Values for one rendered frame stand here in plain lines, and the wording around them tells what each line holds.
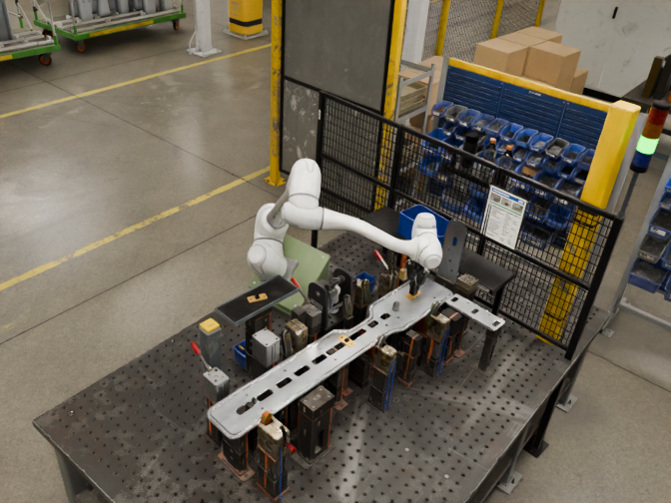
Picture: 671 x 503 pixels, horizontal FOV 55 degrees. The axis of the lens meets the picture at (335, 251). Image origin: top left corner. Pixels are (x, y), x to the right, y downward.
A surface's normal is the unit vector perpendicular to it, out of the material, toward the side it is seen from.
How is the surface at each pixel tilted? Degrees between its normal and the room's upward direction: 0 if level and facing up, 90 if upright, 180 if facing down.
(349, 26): 90
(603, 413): 0
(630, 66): 90
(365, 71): 91
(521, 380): 0
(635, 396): 0
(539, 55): 90
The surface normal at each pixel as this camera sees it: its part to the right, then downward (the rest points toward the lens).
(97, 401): 0.07, -0.83
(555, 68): -0.70, 0.37
